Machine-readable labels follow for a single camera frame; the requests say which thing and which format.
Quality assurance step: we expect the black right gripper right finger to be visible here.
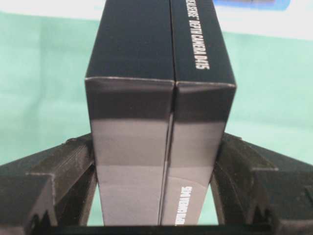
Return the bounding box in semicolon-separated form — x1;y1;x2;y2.
211;133;313;230

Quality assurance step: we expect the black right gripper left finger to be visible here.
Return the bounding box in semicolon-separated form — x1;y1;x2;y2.
0;134;97;230

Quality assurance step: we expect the black D415 box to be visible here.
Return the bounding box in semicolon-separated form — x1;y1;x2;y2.
85;0;236;226

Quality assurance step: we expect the clear plastic storage case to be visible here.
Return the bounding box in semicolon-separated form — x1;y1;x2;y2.
214;0;313;40

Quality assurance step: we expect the blue liner in case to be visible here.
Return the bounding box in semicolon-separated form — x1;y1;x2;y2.
213;0;291;11

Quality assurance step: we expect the green table cloth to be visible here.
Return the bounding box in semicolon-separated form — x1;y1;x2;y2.
0;9;313;225

